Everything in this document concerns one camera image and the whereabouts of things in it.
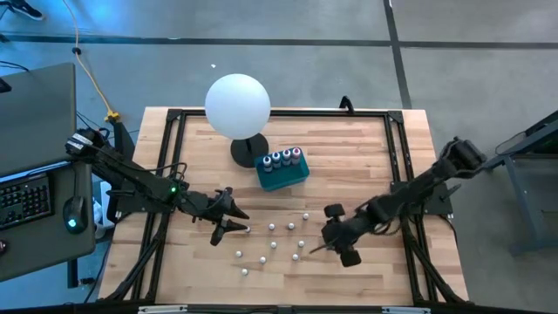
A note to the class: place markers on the black computer mouse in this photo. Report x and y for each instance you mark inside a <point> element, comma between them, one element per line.
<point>75,213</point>

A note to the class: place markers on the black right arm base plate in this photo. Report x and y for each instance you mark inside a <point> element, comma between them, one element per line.
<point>438,200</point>

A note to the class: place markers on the grey metal cart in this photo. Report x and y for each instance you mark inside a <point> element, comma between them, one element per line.
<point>523,205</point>

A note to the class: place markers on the black backlit keyboard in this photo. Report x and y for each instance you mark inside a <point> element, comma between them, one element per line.
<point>26,200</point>

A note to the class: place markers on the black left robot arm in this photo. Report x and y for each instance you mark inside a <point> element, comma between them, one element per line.
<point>131,176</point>

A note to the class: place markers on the red-capped food coloring bottle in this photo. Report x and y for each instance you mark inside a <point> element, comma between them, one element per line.
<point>296,152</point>

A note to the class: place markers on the silver metal bracket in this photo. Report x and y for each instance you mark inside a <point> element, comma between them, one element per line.
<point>405,310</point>
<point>161,309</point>

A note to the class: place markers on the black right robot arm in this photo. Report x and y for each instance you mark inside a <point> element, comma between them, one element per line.
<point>414,192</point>

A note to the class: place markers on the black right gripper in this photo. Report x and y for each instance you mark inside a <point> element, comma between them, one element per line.
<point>344,231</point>

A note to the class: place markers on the teal plastic box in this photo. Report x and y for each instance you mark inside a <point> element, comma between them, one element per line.
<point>283,178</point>

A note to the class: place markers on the black stand leg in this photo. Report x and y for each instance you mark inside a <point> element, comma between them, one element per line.
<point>124,139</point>

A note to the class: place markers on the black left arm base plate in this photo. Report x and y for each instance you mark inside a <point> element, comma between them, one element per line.
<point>131,206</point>

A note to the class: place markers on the black aluminium table frame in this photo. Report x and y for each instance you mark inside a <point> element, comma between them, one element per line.
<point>305,113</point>

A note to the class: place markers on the dark shoe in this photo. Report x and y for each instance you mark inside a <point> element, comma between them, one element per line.
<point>26,8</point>

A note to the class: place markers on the grey desk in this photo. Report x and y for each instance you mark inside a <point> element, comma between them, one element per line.
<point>43,253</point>

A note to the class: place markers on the black hook clamp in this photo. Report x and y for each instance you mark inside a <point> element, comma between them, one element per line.
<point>346,104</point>

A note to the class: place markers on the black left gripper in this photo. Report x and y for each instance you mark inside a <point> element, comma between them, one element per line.
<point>213,207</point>

